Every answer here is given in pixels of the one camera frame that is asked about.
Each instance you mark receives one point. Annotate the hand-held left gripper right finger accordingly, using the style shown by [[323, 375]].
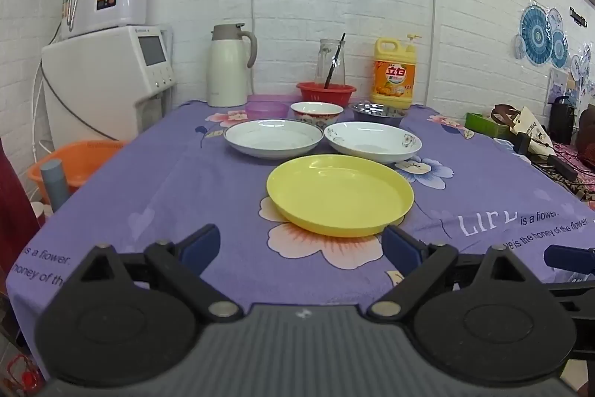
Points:
[[400, 250]]

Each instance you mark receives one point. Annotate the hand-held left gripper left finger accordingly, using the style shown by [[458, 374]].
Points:
[[201, 247]]

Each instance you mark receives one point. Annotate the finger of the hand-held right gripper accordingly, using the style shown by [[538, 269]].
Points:
[[569, 259]]

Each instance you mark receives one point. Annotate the yellow plastic plate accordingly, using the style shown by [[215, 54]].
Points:
[[339, 192]]

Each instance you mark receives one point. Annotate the purple translucent plastic bowl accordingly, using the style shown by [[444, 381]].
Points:
[[266, 110]]

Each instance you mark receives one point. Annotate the purple floral tablecloth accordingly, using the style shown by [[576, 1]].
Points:
[[186, 192]]

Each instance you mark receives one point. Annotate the patterned dark cloth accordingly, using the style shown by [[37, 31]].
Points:
[[574, 155]]

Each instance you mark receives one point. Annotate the white floral ceramic plate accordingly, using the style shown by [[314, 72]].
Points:
[[372, 141]]

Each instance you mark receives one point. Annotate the white plain ceramic plate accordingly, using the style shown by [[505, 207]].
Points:
[[274, 139]]

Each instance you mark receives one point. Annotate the beige tote bag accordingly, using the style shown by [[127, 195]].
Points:
[[530, 127]]

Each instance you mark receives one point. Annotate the stainless steel bowl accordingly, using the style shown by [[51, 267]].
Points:
[[377, 114]]

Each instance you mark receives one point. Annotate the orange plastic basin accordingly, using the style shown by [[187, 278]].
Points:
[[79, 160]]

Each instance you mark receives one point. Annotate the green box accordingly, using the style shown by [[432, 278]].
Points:
[[486, 125]]

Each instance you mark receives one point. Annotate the grey cylindrical bottle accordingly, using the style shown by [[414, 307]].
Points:
[[56, 187]]

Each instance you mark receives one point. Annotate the red patterned ceramic bowl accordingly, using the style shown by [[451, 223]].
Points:
[[317, 113]]

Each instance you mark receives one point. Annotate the red plastic colander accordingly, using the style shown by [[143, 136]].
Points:
[[346, 95]]

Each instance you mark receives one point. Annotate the yellow dish soap bottle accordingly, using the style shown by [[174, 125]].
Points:
[[393, 76]]

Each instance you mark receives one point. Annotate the white thermos jug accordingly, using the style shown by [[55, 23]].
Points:
[[227, 67]]

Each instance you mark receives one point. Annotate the white water dispenser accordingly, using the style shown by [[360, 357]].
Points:
[[93, 90]]

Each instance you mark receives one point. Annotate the dark red cloth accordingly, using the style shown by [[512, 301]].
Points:
[[14, 201]]

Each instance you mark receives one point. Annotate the clear glass carafe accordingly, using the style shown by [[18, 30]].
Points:
[[338, 67]]

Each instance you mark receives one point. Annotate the black straw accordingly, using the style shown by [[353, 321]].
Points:
[[333, 67]]

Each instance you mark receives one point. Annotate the medium blue paper fan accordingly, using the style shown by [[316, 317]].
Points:
[[559, 49]]

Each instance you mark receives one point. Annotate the large blue paper fan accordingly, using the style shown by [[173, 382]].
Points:
[[537, 35]]

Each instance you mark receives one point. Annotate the black wall sign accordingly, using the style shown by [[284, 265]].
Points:
[[578, 16]]

